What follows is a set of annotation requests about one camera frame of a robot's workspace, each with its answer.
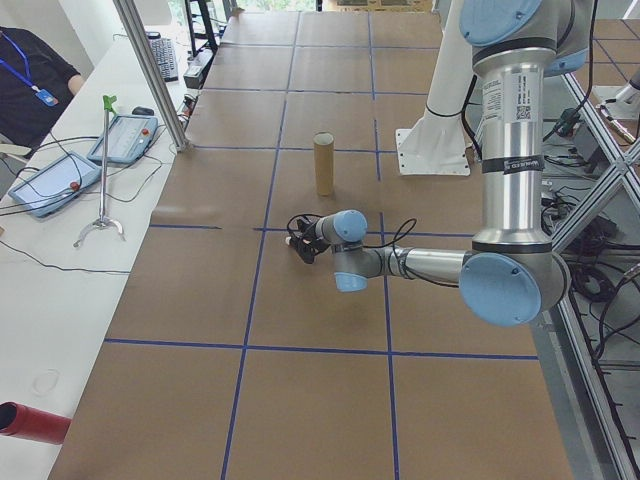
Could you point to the white feather shuttlecock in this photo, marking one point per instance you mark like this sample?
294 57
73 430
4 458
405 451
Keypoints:
289 241

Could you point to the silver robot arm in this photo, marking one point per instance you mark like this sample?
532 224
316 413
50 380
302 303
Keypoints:
515 200

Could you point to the brown cardboard tube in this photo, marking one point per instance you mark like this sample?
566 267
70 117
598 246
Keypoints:
324 165

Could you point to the black power strip with plugs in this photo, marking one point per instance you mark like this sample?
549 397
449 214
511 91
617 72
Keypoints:
189 105

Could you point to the black device white label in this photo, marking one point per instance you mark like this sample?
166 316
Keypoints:
197 70

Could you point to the blue grey teach pendant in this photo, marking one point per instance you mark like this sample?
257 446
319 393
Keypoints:
125 139
52 185

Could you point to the black computer mouse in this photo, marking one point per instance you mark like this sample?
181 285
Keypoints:
143 111

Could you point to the metal grabber tool green tip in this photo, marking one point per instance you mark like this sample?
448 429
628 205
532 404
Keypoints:
103 175

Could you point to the black keyboard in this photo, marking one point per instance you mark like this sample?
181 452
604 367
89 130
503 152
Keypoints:
164 59

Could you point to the black shelf cart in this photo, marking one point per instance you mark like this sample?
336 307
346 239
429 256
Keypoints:
202 25

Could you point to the white side desk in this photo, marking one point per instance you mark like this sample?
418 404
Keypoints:
55 300

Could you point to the person in black shirt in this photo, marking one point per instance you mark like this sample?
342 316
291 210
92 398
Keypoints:
25 100

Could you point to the red tube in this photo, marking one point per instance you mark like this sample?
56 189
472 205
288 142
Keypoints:
35 424

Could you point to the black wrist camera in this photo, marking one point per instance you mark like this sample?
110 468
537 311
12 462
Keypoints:
303 223

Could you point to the white square base plate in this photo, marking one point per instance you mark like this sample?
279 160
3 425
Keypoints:
452 167

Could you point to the aluminium frame post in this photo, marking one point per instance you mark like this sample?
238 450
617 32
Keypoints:
155 80

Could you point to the white pedestal column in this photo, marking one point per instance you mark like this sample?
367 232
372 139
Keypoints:
445 75

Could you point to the metal V-shaped frame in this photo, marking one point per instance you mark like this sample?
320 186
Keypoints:
585 215

